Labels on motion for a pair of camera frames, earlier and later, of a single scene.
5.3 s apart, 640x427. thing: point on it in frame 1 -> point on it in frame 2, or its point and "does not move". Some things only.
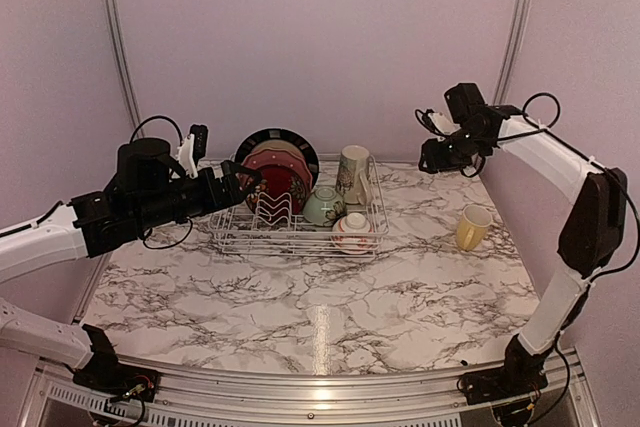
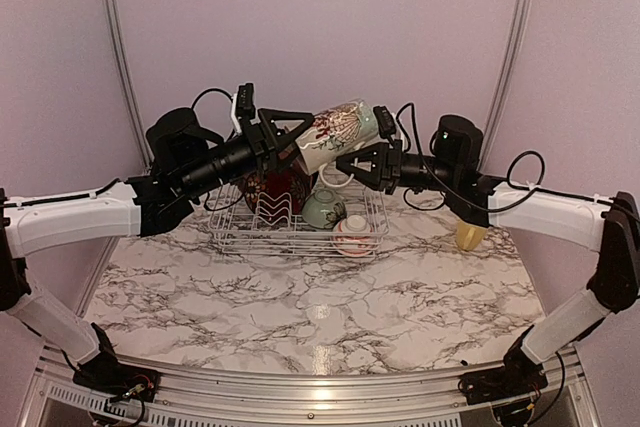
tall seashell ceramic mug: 354,170 -> 333,131
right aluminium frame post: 522,4 does not move
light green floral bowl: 323,205 does not move
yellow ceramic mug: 472,226 does not move
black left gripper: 231,195 -> 266,155
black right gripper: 435,159 -> 386,165
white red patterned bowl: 353,222 does not move
